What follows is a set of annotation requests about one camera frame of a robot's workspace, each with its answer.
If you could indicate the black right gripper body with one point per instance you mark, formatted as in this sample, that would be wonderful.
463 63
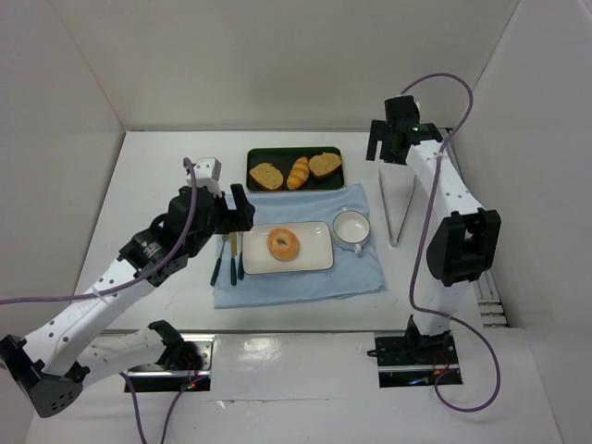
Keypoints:
384 140

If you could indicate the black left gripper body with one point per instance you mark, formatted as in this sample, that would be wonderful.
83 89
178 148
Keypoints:
236 209

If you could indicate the pink glazed donut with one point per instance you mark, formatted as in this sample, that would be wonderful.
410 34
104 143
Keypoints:
283 244

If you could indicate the metal tongs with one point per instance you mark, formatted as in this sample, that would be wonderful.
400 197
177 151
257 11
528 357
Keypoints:
396 185

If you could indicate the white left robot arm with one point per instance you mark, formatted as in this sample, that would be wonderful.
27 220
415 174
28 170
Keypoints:
144 174

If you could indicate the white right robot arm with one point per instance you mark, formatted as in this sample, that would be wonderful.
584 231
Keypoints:
463 245

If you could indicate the brown bread slice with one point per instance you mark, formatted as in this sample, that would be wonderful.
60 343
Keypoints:
324 165
267 177

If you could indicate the golden bread roll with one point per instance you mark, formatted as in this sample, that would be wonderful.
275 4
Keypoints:
299 174

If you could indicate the brown bread slice right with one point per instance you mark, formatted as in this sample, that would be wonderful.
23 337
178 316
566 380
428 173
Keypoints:
324 165

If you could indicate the dark green tray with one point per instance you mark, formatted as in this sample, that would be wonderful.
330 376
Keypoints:
283 158

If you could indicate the white rectangular plate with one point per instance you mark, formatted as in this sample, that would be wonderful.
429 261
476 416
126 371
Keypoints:
315 249

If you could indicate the gold knife green handle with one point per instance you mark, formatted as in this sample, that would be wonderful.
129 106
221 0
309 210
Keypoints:
233 254

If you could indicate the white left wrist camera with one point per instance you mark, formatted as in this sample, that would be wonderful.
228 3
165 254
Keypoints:
206 171

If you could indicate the gold spoon green handle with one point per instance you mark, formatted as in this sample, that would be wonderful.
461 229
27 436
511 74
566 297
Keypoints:
240 269

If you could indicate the white bowl with handles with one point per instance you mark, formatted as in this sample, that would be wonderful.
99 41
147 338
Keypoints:
351 230

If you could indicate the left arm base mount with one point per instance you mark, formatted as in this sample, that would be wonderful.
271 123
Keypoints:
190 365

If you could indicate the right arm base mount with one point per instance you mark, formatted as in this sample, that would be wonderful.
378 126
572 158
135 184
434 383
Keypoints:
398 366

